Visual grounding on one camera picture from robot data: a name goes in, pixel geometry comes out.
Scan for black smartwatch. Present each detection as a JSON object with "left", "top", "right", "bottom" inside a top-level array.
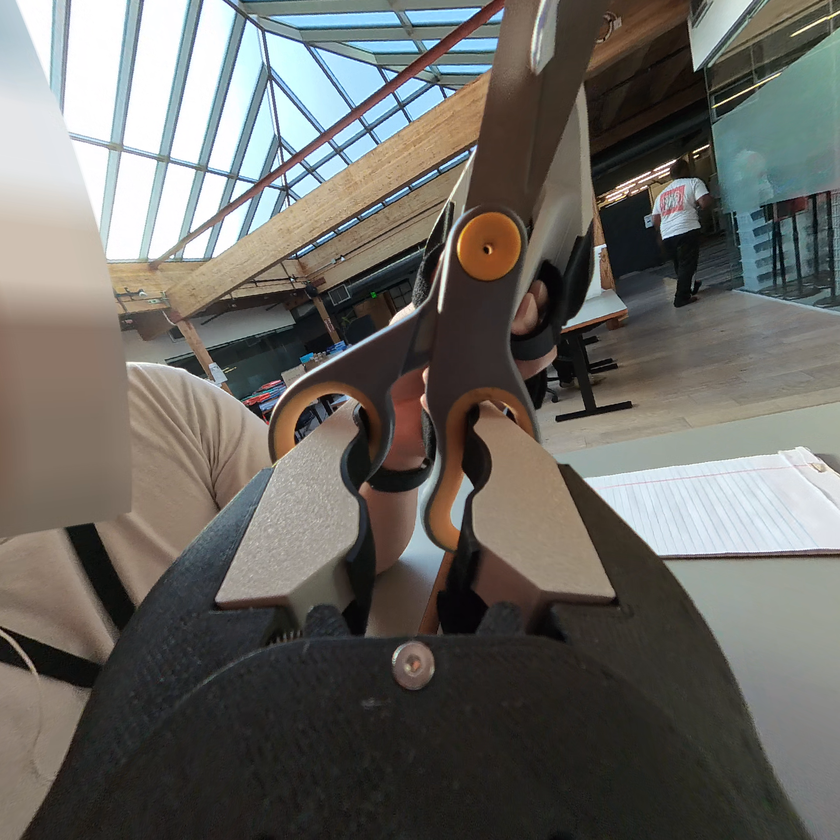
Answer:
[{"left": 363, "top": 456, "right": 437, "bottom": 494}]

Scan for row of black floor stands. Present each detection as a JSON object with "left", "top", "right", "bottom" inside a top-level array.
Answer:
[{"left": 771, "top": 190, "right": 840, "bottom": 309}]

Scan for black harness strap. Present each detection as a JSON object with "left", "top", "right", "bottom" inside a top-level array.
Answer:
[{"left": 0, "top": 524, "right": 137, "bottom": 690}]

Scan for grey desk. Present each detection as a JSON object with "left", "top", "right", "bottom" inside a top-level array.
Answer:
[{"left": 367, "top": 403, "right": 840, "bottom": 840}]

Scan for white lined legal pad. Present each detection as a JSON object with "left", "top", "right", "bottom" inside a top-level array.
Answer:
[{"left": 584, "top": 448, "right": 840, "bottom": 559}]

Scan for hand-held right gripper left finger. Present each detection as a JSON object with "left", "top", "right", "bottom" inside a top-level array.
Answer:
[{"left": 215, "top": 394, "right": 378, "bottom": 634}]

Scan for white table black legs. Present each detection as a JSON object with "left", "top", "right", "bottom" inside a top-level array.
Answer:
[{"left": 554, "top": 243, "right": 634, "bottom": 424}]

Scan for grey orange scissors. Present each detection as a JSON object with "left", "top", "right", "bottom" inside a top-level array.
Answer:
[{"left": 268, "top": 0, "right": 608, "bottom": 551}]

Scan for person's left forearm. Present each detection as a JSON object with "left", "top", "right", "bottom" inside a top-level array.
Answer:
[{"left": 357, "top": 486, "right": 424, "bottom": 577}]

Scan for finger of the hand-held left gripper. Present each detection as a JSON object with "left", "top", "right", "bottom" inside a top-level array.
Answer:
[
  {"left": 453, "top": 147, "right": 490, "bottom": 221},
  {"left": 528, "top": 82, "right": 597, "bottom": 263}
]

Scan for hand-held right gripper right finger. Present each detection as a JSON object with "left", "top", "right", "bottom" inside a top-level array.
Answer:
[{"left": 436, "top": 400, "right": 618, "bottom": 634}]

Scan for person's left hand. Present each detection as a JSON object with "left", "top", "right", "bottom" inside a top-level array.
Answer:
[{"left": 384, "top": 289, "right": 559, "bottom": 470}]

